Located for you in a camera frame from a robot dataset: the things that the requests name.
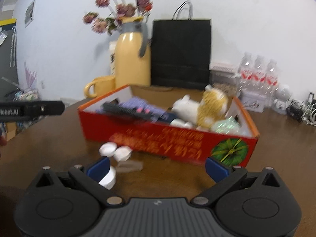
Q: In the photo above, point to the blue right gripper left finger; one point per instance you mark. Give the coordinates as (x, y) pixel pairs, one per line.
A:
(99, 169)

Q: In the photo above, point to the white round robot toy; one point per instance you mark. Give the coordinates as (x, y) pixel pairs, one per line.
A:
(281, 98)

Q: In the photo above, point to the dried pink rose bouquet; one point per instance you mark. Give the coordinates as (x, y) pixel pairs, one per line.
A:
(119, 10)

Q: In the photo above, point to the small white round cap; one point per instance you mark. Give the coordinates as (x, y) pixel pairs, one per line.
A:
(122, 153)

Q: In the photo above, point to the purple drawstring pouch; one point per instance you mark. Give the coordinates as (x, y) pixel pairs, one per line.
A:
(136, 107)

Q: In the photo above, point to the clear food container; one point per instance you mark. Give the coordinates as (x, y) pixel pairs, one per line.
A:
(225, 77)

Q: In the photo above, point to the yellow ceramic mug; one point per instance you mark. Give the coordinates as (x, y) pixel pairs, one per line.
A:
(100, 86)

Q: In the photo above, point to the water bottle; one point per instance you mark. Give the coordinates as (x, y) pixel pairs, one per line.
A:
(271, 79)
(245, 71)
(259, 74)

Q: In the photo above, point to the left water bottle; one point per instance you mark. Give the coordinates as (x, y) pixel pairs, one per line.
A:
(245, 71)

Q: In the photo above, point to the thin translucent strip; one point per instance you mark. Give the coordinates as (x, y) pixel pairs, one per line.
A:
(129, 166)

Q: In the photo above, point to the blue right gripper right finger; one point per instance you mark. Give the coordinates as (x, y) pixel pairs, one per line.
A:
(216, 170)

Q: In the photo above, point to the yellow thermos jug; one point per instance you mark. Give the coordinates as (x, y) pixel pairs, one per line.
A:
(132, 53)

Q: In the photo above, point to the red cardboard box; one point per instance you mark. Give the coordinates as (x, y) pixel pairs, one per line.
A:
(159, 138)

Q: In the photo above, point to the black paper bag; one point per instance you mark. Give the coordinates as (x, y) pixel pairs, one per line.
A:
(181, 50)

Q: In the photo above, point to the middle water bottle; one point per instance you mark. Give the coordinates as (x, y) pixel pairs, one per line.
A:
(259, 74)

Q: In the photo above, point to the large white bottle cap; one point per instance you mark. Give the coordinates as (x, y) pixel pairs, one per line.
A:
(109, 180)

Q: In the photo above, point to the iridescent plastic wrapped item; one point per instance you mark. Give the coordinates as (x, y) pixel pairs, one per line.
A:
(226, 126)

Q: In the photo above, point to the small grey tin box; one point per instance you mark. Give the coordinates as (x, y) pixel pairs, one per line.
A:
(252, 101)

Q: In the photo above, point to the white yellow plush alpaca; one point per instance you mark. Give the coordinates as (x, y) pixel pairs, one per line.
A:
(207, 112)

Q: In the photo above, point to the right water bottle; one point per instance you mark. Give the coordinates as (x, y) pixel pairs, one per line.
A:
(271, 79)

